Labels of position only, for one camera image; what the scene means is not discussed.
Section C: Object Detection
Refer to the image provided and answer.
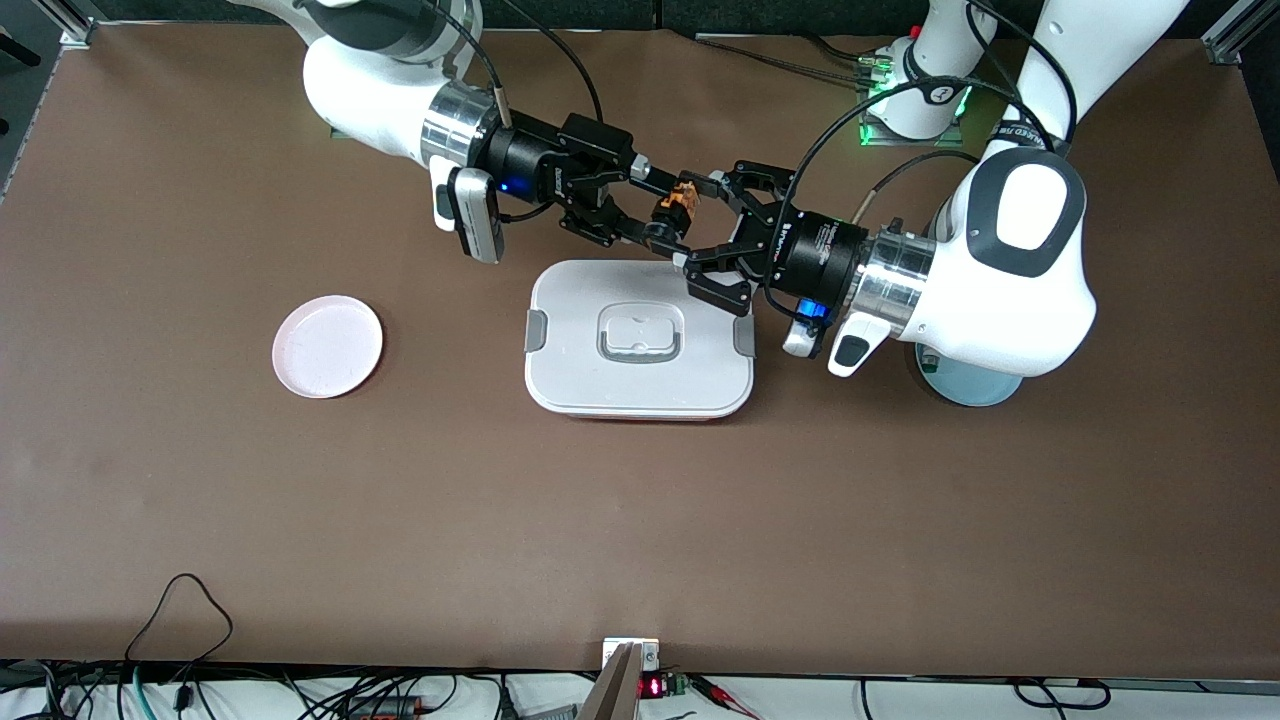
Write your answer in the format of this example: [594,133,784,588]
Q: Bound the orange and black push-button switch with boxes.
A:
[650,172,701,233]

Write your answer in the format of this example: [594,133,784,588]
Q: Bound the white lidded plastic box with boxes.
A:
[525,260,756,421]

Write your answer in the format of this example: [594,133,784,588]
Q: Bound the light blue round plate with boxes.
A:
[905,340,1023,408]

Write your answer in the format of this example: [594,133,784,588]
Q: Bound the pink round plate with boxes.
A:
[272,294,384,400]

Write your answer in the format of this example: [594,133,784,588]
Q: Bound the red and black clip leads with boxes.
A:
[688,675,763,720]

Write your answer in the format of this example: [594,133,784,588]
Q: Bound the grey metal bar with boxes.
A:
[575,642,646,720]

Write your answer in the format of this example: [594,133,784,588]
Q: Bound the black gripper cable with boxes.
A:
[420,0,513,127]
[852,150,983,229]
[788,72,1081,217]
[497,0,607,127]

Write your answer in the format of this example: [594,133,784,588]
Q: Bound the grey box lid handle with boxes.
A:
[597,300,686,364]

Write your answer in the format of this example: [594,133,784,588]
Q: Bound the black base cable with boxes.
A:
[693,33,891,91]

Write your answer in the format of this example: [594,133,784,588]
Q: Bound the white mounting bracket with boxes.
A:
[603,637,662,671]

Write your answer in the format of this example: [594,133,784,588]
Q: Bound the aluminium frame profile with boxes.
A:
[1204,0,1280,67]
[48,0,97,47]

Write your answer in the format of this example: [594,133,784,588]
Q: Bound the black floor cable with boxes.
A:
[1010,678,1113,713]

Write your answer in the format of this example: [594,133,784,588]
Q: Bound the looped black cable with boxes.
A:
[125,573,236,666]

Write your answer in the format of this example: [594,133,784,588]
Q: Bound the tangled black cable bundle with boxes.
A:
[0,660,601,720]

